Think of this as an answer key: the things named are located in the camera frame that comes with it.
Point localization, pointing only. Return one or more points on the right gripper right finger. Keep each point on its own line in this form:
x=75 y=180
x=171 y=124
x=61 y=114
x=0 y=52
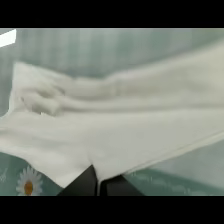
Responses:
x=118 y=187

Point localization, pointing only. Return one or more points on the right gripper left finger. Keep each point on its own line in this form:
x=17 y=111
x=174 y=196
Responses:
x=83 y=185

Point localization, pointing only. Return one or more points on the white shirt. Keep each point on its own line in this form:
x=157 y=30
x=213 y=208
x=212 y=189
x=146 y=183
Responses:
x=126 y=123

